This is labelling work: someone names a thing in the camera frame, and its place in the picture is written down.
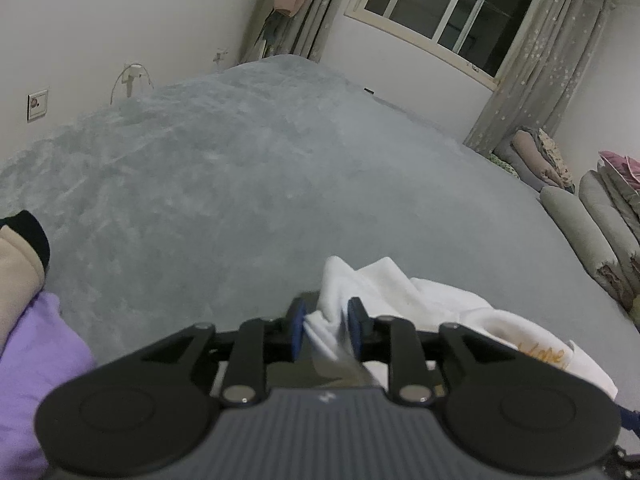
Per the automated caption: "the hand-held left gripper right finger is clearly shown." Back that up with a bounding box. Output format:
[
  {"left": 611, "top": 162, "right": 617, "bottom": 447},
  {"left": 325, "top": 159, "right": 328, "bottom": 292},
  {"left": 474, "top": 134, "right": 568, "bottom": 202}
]
[{"left": 347, "top": 296, "right": 518, "bottom": 406}]

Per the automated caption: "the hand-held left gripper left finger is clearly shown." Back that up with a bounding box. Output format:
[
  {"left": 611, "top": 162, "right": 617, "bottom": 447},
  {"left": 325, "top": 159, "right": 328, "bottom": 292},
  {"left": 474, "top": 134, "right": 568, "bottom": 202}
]
[{"left": 141, "top": 296, "right": 308, "bottom": 407}]

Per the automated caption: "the white long-sleeve sweater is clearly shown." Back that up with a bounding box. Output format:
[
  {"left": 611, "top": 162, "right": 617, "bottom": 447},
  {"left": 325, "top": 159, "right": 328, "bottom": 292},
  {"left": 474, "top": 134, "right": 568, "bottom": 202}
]
[{"left": 305, "top": 256, "right": 618, "bottom": 401}]

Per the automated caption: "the grey rolled quilt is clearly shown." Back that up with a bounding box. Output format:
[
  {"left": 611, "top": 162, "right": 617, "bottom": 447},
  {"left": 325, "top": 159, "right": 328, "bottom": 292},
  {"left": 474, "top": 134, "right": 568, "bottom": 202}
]
[{"left": 540, "top": 185, "right": 628, "bottom": 307}]

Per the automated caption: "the pink folded blanket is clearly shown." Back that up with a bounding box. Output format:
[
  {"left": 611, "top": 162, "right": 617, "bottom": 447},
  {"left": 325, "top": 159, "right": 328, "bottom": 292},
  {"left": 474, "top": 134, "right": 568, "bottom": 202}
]
[{"left": 509, "top": 127, "right": 561, "bottom": 192}]

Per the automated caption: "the pink ruffled quilt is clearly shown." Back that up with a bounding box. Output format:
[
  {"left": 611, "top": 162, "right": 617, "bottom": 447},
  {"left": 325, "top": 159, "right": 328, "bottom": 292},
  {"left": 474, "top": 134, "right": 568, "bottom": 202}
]
[{"left": 599, "top": 150, "right": 640, "bottom": 182}]

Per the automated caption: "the purple garment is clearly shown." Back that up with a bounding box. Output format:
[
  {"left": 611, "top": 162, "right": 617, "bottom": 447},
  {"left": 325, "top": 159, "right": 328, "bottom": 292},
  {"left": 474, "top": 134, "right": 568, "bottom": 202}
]
[{"left": 0, "top": 292, "right": 97, "bottom": 480}]

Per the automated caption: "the floral patterned cushion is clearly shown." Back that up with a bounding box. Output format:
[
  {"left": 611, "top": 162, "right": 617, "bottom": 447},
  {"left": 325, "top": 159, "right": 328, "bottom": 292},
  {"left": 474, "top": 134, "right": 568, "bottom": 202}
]
[{"left": 537, "top": 127, "right": 577, "bottom": 192}]

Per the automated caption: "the beige garment with black cuff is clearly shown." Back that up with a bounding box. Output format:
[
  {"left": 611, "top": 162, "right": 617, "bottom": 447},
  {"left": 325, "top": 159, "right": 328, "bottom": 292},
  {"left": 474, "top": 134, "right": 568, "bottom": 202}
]
[{"left": 0, "top": 210, "right": 52, "bottom": 343}]

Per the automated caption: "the grey curtain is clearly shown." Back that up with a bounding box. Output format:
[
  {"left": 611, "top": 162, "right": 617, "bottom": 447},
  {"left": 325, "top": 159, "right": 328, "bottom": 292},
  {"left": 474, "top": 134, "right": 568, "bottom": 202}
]
[
  {"left": 240, "top": 0, "right": 351, "bottom": 63},
  {"left": 464, "top": 0, "right": 617, "bottom": 157}
]

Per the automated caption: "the window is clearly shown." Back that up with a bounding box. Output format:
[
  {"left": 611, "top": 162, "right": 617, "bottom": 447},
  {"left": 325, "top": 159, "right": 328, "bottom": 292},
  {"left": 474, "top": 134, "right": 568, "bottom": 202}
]
[{"left": 345, "top": 0, "right": 548, "bottom": 92}]

